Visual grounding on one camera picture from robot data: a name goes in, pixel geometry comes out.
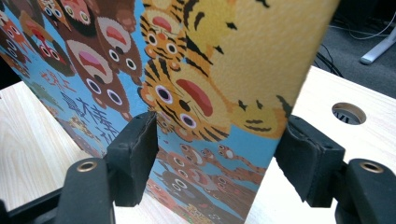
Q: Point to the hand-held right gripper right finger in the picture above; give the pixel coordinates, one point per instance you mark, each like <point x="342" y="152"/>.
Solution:
<point x="308" y="161"/>

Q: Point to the white metal stand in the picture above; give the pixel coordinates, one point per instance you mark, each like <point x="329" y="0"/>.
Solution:
<point x="378" y="48"/>

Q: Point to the colourful picture book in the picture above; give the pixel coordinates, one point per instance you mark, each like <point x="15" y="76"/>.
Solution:
<point x="236" y="62"/>

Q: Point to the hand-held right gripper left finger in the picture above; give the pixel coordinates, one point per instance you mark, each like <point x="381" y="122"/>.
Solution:
<point x="137" y="155"/>

